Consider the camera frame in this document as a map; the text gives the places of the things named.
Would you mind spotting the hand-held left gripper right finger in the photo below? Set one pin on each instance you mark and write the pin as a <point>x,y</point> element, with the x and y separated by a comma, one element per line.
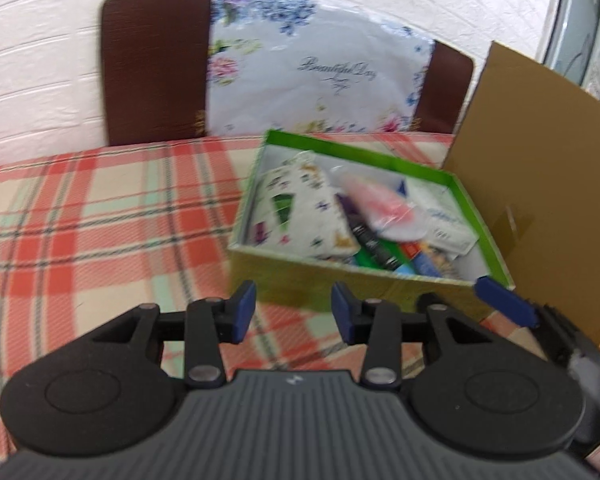
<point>341,312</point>

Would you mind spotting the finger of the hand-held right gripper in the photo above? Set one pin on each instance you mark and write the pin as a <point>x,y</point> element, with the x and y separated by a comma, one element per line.
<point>505,301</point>

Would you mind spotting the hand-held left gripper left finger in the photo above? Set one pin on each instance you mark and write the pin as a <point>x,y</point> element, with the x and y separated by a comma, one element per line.
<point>244,311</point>

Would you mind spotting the green storage box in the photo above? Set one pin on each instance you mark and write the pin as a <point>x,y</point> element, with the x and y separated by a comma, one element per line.
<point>290,280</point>

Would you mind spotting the purple black tube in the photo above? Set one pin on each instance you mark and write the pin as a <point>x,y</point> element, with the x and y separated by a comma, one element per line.
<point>367,237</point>

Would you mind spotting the white medicine box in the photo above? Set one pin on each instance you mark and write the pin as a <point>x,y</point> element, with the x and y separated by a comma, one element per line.
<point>445,225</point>

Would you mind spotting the pink clear packet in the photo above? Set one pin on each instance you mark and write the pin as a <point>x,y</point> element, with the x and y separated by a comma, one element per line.
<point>385,205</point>

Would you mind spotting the blue packet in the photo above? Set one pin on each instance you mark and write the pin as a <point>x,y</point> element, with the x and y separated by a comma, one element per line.
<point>427,266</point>

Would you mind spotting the orange packet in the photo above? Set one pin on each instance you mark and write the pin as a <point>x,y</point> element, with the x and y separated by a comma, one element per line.
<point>411,251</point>

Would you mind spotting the white floral pouch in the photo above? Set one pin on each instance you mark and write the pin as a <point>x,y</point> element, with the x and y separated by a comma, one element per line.
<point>305,205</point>

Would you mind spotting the brown cardboard sheet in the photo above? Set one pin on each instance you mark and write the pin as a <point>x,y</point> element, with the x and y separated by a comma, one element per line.
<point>540,170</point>

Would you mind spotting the red plaid tablecloth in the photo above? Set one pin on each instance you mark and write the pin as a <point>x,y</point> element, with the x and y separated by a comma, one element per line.
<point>105,240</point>

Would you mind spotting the brown chair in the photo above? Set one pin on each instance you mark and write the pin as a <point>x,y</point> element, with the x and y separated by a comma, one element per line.
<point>442,90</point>
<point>155,65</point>

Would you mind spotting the floral white cloth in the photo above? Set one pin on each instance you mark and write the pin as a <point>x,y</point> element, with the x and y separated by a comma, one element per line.
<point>305,70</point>

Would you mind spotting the window frame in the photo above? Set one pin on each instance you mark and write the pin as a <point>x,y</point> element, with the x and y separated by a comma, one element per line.
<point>580,20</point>

